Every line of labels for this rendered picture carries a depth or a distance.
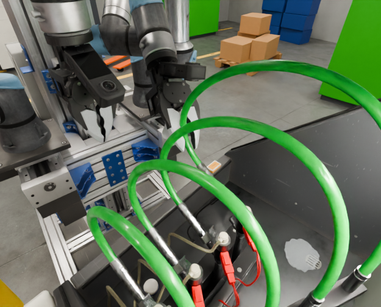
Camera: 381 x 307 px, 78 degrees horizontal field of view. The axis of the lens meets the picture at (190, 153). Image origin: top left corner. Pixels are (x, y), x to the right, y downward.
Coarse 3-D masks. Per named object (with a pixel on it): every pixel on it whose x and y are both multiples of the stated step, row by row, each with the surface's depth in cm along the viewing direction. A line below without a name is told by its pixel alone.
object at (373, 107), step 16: (240, 64) 33; (256, 64) 31; (272, 64) 29; (288, 64) 28; (304, 64) 27; (208, 80) 37; (320, 80) 27; (336, 80) 25; (352, 80) 25; (192, 96) 42; (352, 96) 25; (368, 96) 24; (368, 112) 25; (368, 272) 34
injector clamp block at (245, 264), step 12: (228, 228) 61; (252, 252) 56; (204, 264) 54; (240, 264) 54; (252, 264) 54; (204, 276) 52; (240, 276) 52; (204, 288) 54; (216, 288) 50; (240, 288) 54; (168, 300) 48; (204, 300) 48; (228, 300) 48
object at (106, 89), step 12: (72, 48) 37; (84, 48) 38; (72, 60) 36; (84, 60) 37; (96, 60) 38; (84, 72) 36; (96, 72) 37; (108, 72) 38; (84, 84) 37; (96, 84) 36; (108, 84) 36; (120, 84) 38; (96, 96) 36; (108, 96) 36; (120, 96) 37
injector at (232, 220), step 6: (234, 222) 52; (240, 222) 49; (234, 228) 52; (240, 228) 50; (240, 234) 51; (240, 240) 53; (234, 246) 56; (240, 246) 55; (234, 252) 57; (234, 258) 59
